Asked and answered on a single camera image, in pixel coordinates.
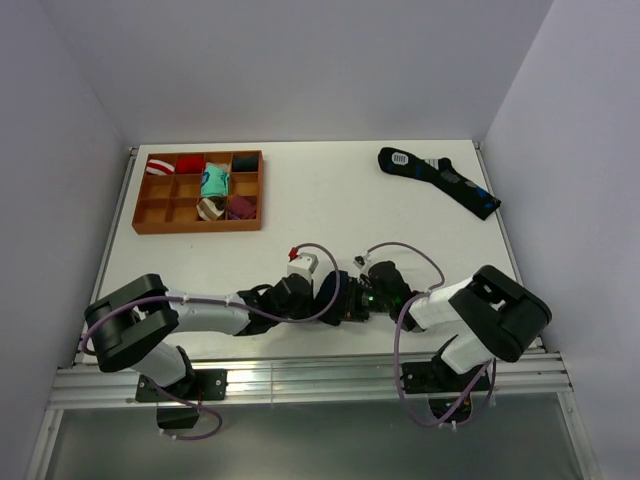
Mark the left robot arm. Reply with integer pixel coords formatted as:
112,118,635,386
80,273,313,399

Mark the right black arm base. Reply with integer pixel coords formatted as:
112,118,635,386
400,359,494,423

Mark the teal sock roll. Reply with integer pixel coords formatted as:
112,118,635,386
201,164,230,197

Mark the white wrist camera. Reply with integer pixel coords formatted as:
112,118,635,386
287,247,319,282
353,250,373,278

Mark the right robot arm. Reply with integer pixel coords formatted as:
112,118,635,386
343,261,552,390

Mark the brown wooden organizer tray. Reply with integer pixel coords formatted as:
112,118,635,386
132,150,265,234

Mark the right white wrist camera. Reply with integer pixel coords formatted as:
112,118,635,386
353,250,373,278

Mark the dark navy sock roll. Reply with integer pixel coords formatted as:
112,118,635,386
232,154,260,173

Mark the aluminium table frame rail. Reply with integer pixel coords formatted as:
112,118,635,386
47,351,572,410

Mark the red white striped sock roll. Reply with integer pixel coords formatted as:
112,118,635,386
145,159,175,176

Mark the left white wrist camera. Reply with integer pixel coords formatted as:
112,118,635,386
287,247,319,282

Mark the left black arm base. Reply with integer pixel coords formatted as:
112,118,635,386
135,369,227,433

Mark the black blue patterned sock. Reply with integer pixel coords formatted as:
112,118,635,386
377,147,501,220

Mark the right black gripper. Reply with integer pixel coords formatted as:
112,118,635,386
325,276,394,322

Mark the purple sock roll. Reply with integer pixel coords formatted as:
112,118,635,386
227,194,257,220

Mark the brown white sock roll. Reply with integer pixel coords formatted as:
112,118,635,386
196,196,226,221

